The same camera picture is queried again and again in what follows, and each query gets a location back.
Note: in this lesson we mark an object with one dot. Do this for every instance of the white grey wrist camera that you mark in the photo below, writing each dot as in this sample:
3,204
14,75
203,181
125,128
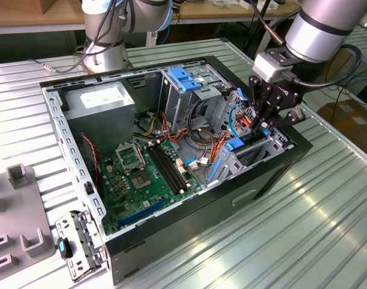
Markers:
267,67

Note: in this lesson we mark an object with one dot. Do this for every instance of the black RAM slot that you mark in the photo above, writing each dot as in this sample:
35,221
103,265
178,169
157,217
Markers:
174,168
165,171

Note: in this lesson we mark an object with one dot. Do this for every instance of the brown cardboard box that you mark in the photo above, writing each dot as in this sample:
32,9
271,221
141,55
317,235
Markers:
352,120

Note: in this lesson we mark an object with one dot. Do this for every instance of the grey power supply unit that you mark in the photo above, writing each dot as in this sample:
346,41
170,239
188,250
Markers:
99,123

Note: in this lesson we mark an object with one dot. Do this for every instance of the grey parts rack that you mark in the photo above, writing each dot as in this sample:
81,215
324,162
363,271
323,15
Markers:
19,207

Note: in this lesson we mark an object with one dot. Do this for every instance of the grey metal slot bracket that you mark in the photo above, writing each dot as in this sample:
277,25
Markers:
69,230

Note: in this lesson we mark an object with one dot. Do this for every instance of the wooden desk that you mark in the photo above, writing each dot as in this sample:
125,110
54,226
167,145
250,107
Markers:
216,13

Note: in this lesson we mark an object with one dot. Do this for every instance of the CPU socket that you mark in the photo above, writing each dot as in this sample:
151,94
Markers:
140,181

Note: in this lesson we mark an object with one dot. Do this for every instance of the green motherboard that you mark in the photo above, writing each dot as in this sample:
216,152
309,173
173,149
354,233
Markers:
147,197

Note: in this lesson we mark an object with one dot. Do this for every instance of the grey optical drive cage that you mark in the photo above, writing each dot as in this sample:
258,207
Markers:
174,102

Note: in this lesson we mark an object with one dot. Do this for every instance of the blue plastic drive latch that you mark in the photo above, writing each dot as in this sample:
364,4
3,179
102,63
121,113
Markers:
180,76

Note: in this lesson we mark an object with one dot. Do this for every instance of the blue expansion slot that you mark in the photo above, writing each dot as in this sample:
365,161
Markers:
141,213

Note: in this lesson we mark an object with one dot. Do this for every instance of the black open PC case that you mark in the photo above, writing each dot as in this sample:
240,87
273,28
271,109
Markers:
186,216

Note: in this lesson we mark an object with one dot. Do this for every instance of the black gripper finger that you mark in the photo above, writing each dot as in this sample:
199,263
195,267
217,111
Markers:
293,117
255,96

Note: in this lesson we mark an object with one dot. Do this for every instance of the black clip with blue label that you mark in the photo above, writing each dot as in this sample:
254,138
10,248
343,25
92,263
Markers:
66,248

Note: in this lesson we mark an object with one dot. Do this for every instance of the grey metal disk bay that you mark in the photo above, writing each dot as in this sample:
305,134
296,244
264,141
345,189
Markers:
230,158

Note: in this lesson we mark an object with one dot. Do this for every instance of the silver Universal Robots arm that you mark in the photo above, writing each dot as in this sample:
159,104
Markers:
316,30

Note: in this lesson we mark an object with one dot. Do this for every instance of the hard disk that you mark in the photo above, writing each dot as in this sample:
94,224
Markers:
234,144

